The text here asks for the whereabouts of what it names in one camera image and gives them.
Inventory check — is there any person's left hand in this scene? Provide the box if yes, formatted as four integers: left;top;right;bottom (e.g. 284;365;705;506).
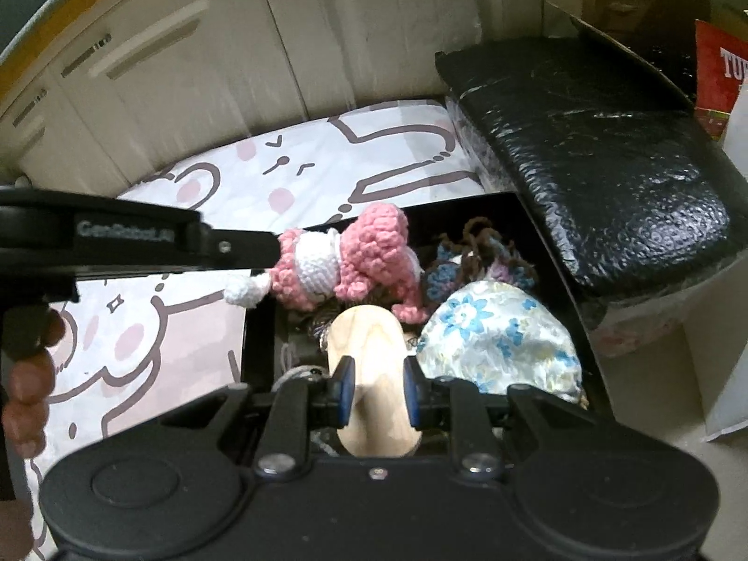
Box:
0;307;67;460

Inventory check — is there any wooden block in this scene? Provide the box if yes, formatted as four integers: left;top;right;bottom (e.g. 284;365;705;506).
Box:
326;305;423;458

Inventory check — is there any braided rope keychain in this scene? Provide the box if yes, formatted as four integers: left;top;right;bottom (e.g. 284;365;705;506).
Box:
274;318;337;392

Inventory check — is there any pink crochet doll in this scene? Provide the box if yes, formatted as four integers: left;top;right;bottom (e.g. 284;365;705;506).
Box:
223;201;427;324

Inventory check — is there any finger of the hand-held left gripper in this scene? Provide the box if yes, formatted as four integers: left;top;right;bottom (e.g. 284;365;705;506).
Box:
200;225;282;273

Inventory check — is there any black box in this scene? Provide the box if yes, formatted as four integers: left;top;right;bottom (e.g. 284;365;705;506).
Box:
239;190;614;422

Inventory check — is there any metal cabinet handle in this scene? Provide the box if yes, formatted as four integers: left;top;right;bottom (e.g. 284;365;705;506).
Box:
12;90;49;125

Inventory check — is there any brown cardboard box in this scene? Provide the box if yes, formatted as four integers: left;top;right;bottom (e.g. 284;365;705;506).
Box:
569;0;699;112

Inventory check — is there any black bubble wrap package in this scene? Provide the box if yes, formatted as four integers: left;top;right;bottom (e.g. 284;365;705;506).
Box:
435;35;740;305

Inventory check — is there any person's left forearm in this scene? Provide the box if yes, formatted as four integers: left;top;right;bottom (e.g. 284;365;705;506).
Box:
0;501;36;561

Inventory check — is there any cartoon printed mat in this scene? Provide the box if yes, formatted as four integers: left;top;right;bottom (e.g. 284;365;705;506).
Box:
23;99;486;539

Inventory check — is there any red printed carton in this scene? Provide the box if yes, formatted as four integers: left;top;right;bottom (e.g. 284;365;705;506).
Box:
694;19;748;141

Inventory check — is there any yellow-edged countertop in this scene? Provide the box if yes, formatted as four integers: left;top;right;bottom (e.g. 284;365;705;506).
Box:
0;0;118;71

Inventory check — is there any dark crochet flower piece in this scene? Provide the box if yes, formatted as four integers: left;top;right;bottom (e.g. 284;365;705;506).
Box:
424;217;537;305

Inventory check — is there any cream cabinet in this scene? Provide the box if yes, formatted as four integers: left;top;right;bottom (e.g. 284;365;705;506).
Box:
0;0;550;200

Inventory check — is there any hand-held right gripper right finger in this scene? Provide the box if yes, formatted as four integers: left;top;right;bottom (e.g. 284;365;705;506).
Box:
403;356;592;476

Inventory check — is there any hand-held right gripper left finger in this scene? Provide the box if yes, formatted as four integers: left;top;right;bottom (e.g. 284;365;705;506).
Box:
159;356;357;476

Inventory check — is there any cream cabinet door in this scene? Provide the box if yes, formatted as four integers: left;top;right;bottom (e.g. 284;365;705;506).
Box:
0;64;135;195
257;0;550;123
55;0;305;188

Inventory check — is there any floral fabric pouch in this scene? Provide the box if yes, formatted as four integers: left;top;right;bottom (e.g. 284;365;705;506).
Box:
417;280;585;405

